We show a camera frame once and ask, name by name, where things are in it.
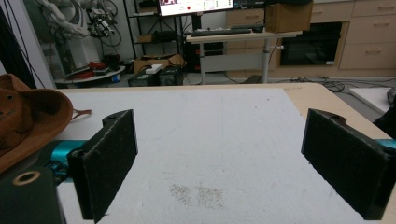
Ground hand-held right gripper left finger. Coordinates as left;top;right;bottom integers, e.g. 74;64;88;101
66;108;139;224

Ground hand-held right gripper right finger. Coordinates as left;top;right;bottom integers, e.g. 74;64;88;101
301;107;396;221

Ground brown suede hat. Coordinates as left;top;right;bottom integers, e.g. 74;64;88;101
0;73;92;174

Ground white foam board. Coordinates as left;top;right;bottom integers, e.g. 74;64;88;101
348;87;396;116

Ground round white platform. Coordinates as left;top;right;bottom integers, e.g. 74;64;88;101
54;64;127;85

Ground black equipment case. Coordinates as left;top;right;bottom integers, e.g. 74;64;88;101
158;65;185;87
127;72;159;88

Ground white foam mat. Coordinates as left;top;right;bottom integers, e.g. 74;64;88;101
55;87;379;224

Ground open cardboard box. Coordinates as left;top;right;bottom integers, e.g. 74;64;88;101
133;53;187;75

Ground black built-in oven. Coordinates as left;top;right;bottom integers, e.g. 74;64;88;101
279;21;344;66

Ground wooden drawer cabinet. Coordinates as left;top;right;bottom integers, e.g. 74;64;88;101
225;0;396;78

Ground black metal shelf rack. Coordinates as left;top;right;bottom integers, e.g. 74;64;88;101
122;0;185;60

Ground height-adjustable desk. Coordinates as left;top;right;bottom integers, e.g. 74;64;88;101
185;30;304;85

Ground brown cardboard box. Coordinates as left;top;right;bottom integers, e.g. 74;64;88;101
264;1;314;34

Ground black keyboard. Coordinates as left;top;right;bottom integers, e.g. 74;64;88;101
191;28;253;37

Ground computer monitor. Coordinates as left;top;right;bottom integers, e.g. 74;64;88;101
158;0;234;17

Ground floor cables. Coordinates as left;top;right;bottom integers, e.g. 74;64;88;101
274;76;396;93

